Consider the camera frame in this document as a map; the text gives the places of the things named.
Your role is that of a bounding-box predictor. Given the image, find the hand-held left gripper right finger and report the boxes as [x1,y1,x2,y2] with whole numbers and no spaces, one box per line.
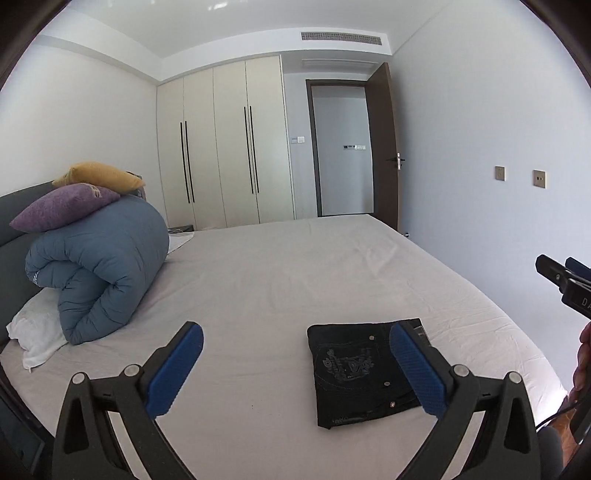
[389,319,543,480]

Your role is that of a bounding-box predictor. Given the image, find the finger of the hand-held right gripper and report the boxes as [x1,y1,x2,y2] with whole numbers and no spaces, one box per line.
[536,254,579,297]
[565,257,591,283]

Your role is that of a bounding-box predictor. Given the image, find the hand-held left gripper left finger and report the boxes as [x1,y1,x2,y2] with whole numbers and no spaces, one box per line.
[52,320,205,480]

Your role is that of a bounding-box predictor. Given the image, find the black pants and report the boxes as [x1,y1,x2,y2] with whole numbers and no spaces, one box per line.
[307,318,432,430]

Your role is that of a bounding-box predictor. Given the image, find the person's right hand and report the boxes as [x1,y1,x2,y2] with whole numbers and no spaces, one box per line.
[570,320,591,407]

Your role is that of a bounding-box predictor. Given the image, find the white folded cloth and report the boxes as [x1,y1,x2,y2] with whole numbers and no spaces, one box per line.
[167,232,195,256]

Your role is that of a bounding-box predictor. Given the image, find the blue rolled duvet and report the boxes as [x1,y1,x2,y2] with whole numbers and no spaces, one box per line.
[25,196,170,346]

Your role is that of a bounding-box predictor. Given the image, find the bed with white sheet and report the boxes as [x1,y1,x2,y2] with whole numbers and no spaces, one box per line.
[0,213,568,480]

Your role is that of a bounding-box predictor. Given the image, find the white pillow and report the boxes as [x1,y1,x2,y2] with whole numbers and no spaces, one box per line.
[6,290,69,371]

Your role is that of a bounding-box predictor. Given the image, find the person's dark grey clothing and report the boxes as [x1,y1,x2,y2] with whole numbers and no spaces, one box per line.
[536,427,566,480]

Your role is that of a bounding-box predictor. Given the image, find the purple pillow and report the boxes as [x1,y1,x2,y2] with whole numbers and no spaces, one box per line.
[9,183,122,233]

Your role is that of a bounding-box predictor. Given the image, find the yellow pillow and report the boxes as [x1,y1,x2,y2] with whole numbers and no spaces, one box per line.
[52,161,147,195]

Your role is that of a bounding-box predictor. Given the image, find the brown wooden door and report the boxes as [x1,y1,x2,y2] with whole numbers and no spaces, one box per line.
[366,62,402,232]

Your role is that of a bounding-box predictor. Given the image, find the cream wardrobe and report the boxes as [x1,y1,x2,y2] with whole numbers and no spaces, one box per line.
[156,55,296,232]

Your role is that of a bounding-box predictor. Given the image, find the ceiling air vent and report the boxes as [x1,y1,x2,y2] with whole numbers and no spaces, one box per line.
[301,31,383,46]

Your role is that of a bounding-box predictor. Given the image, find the black cable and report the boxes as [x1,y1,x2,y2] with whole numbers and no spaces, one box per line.
[536,399,580,432]

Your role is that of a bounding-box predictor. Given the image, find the dark brown door frame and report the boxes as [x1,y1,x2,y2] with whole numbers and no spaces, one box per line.
[305,78,374,219]

